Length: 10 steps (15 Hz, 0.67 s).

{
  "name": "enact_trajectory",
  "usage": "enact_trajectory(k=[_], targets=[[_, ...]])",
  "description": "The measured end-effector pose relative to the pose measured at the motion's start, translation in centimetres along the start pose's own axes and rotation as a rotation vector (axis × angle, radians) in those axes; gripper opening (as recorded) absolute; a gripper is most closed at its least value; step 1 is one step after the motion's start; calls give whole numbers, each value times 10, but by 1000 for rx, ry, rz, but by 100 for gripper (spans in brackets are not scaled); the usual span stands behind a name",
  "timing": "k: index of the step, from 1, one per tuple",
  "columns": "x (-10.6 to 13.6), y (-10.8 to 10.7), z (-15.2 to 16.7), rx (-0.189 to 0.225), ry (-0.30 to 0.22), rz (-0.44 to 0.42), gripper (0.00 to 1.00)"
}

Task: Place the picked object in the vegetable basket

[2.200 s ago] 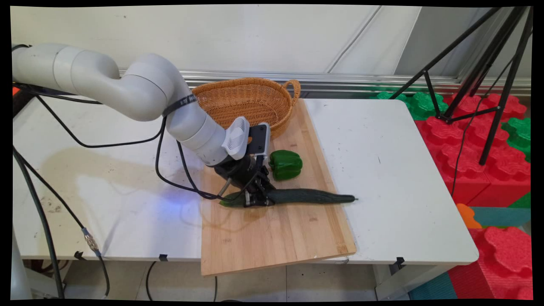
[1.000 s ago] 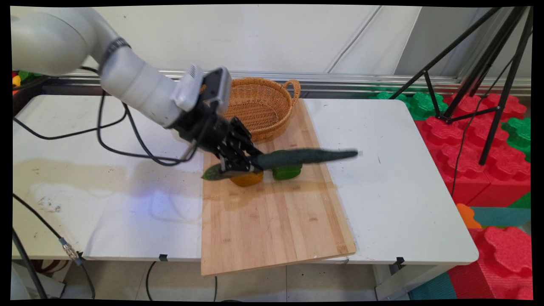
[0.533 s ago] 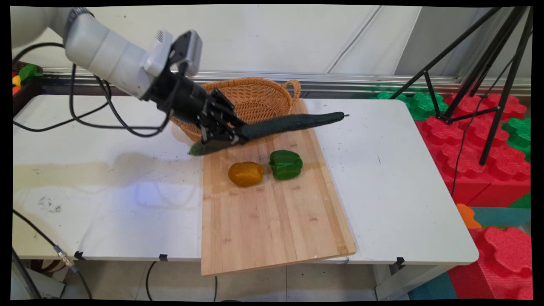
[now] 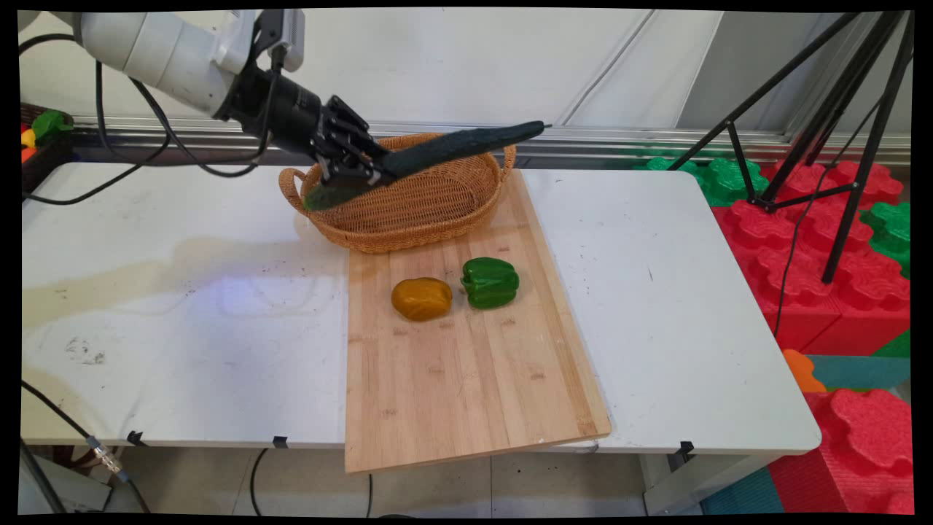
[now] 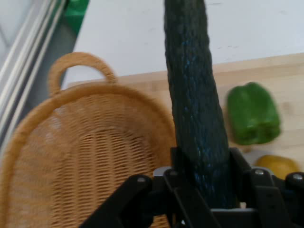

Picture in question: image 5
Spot dark green long cucumber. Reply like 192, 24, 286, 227
163, 0, 238, 209

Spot yellow bell pepper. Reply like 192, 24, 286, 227
256, 154, 300, 180

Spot green bell pepper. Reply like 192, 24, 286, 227
227, 82, 282, 146

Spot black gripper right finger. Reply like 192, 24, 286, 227
229, 147, 304, 228

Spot woven wicker basket with handle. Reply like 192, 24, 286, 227
0, 52, 178, 228

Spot green plastic object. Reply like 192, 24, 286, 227
63, 0, 90, 34

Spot light wooden cutting board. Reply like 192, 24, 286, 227
67, 52, 304, 167

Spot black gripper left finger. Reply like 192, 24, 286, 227
79, 147, 221, 228

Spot white rail frame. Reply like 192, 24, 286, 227
0, 0, 67, 149

